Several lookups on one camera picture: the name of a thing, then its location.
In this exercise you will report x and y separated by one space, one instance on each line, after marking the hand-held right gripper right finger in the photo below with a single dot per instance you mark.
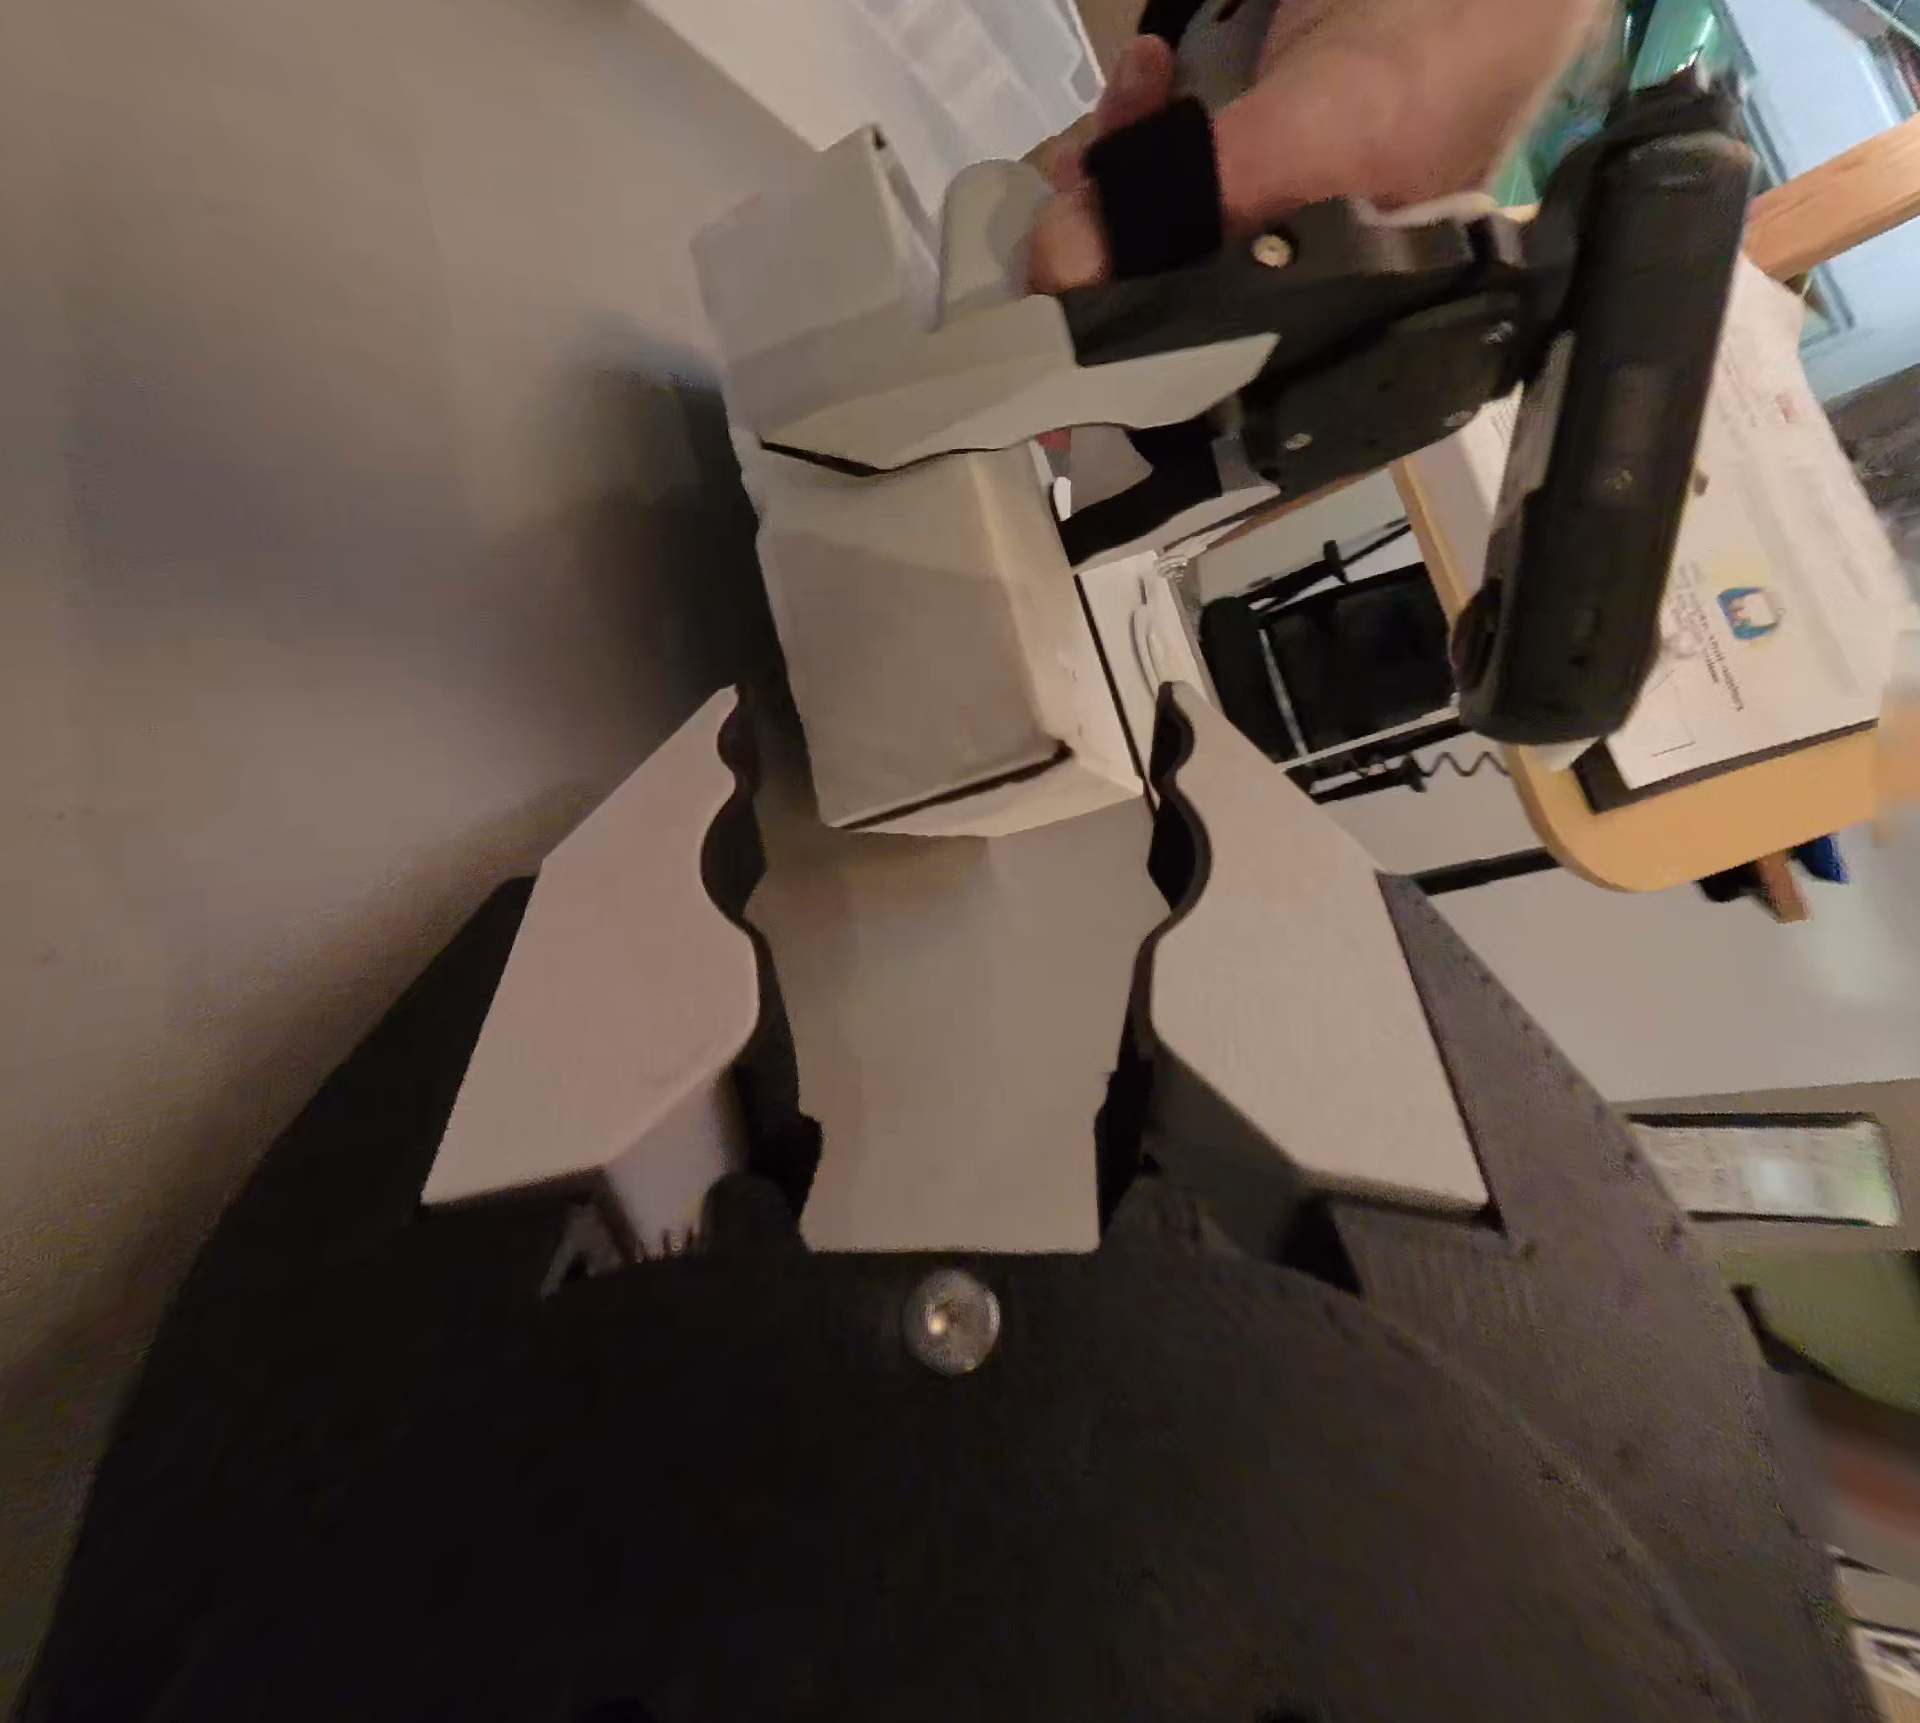
1290 1004

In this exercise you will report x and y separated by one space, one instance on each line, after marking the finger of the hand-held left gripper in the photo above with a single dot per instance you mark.
960 388
1119 456

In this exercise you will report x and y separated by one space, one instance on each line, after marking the white printed sign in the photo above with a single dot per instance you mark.
1771 1168

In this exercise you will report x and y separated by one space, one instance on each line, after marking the printed instruction sheet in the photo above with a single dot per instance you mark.
1784 508

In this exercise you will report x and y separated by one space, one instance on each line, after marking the round wooden table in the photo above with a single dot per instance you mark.
1621 838

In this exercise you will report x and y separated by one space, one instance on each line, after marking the white cardboard box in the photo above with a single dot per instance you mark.
900 628

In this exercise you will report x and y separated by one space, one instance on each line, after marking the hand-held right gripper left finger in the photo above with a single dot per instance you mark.
601 1004

